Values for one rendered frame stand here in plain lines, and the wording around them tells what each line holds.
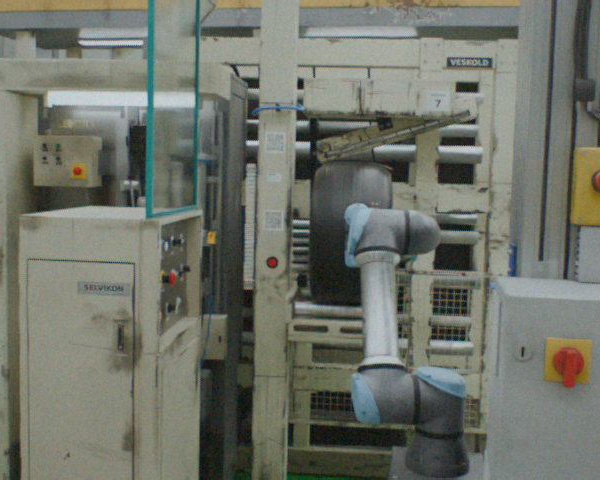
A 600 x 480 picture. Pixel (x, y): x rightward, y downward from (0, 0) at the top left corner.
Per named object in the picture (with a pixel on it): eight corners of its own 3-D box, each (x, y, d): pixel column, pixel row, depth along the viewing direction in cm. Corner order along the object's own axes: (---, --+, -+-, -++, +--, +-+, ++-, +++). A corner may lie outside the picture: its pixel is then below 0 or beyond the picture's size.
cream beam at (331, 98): (302, 114, 309) (303, 77, 308) (307, 118, 334) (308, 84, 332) (455, 117, 304) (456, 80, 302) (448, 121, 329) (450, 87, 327)
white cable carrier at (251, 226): (243, 289, 292) (246, 163, 288) (246, 287, 297) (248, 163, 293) (255, 289, 292) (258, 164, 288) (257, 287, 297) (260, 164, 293)
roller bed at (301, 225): (267, 287, 330) (269, 218, 327) (272, 282, 345) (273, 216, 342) (313, 289, 329) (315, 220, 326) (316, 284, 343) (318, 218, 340)
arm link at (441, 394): (471, 434, 176) (474, 376, 175) (413, 434, 175) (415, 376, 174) (457, 417, 188) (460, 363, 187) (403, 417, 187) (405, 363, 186)
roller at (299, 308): (293, 301, 287) (292, 313, 287) (291, 302, 282) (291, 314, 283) (386, 305, 284) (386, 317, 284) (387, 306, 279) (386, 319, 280)
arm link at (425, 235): (453, 207, 192) (413, 233, 240) (410, 206, 191) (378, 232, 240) (454, 253, 190) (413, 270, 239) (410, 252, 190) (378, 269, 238)
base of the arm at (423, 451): (471, 480, 174) (473, 438, 173) (404, 474, 176) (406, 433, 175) (468, 456, 189) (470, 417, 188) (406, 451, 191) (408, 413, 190)
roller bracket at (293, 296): (283, 323, 279) (284, 297, 279) (294, 304, 319) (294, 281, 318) (292, 324, 279) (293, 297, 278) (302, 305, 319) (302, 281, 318)
